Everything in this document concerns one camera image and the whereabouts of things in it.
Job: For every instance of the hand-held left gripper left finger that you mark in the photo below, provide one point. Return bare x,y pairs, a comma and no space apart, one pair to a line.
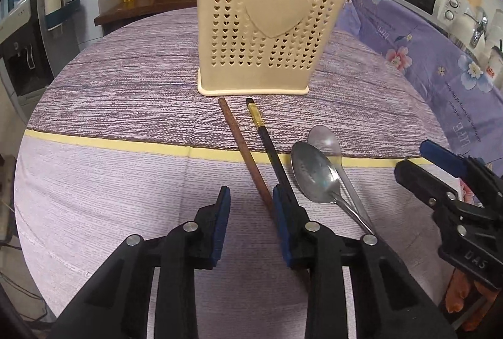
222,229

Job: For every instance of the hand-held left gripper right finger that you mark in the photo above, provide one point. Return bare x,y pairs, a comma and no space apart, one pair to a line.
283,229

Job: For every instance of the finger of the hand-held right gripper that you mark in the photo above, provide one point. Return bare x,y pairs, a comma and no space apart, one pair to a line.
416,178
440,156

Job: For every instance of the large steel spoon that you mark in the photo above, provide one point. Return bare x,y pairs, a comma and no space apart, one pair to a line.
310,170

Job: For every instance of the brown wooden chopstick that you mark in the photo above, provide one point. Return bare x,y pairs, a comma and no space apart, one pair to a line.
243,150

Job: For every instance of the black chopstick with gold band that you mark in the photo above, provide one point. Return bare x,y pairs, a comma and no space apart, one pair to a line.
271,146

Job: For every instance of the small steel spoon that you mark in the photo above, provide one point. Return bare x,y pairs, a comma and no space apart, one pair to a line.
324,138

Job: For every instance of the cream plastic utensil holder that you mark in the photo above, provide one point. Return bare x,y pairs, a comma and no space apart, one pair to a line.
235,28

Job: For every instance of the person's right hand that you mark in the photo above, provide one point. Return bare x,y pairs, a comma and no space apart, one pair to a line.
458,292

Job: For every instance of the purple floral cloth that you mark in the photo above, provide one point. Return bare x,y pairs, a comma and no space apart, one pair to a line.
424,60

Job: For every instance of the white bottle red label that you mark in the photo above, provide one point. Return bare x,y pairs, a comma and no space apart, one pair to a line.
495,62

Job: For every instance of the white thermos jug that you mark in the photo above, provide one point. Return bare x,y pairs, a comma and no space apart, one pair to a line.
465,28

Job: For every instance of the wooden washstand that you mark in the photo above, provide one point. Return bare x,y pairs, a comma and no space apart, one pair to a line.
137,11

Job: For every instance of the grey water dispenser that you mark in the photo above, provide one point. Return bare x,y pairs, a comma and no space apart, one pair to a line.
23,68

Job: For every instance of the blue cup holder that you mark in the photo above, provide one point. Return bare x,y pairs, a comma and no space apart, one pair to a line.
70,7

